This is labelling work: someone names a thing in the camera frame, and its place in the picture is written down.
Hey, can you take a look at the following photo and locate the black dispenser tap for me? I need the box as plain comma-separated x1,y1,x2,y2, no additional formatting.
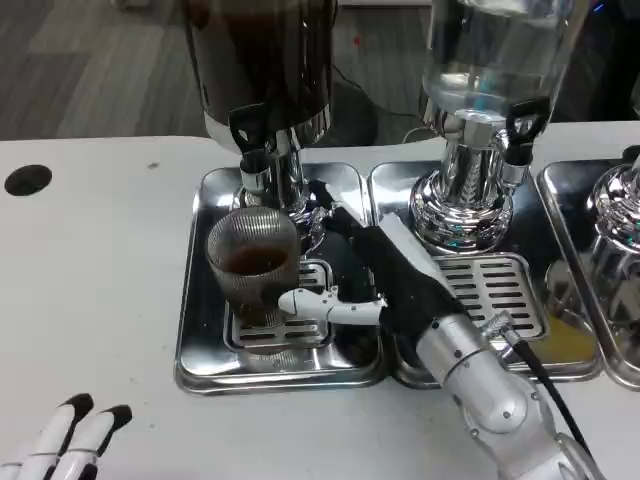
228,103,279,194
499,97,551,184

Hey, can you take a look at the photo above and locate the chrome drink dispenser base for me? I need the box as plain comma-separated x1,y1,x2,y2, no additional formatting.
589,153,640,301

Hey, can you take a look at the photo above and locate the clear water drink dispenser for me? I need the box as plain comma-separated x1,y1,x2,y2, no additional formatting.
409,0,577,255

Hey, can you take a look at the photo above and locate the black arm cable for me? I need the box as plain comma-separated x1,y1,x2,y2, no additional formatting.
480,309,604,480

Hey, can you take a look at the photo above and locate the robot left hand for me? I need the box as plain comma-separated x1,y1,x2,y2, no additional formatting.
0,393,134,480

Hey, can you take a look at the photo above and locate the slotted steel grid plate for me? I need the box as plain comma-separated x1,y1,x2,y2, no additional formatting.
433,253,547,342
223,258,335,355

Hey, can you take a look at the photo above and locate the clear ribbed glass cup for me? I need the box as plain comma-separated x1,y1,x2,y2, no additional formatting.
206,207,300,330

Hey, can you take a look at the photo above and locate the dark coffee drink dispenser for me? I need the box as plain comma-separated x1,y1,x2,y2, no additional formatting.
182,0,342,254

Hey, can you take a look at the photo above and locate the steel drip tray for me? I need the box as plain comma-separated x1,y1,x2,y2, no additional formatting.
173,162,392,397
536,158,640,392
367,160,605,390

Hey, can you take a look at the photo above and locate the black floor cable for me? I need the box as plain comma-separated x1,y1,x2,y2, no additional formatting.
332,65,426,120

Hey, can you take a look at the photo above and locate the black round counter hole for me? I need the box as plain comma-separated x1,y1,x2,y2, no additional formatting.
3,163,53,196

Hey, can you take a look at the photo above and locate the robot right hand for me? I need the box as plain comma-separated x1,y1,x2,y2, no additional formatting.
277,178,470,349

